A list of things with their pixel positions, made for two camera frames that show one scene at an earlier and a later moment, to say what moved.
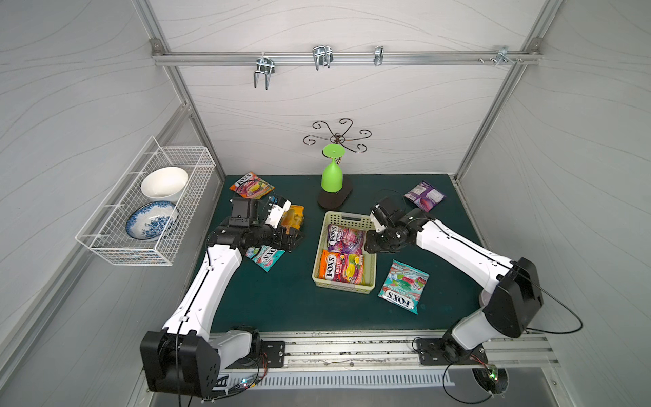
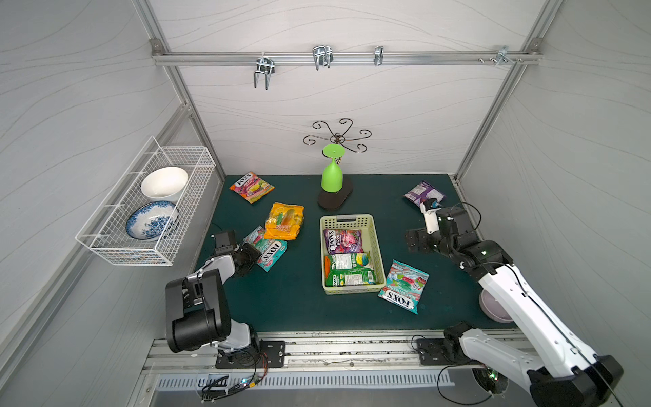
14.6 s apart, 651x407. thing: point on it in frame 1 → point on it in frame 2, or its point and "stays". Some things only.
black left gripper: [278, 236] → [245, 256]
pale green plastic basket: [342, 262] stays
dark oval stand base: [332, 200] stays
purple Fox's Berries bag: [345, 240] stays
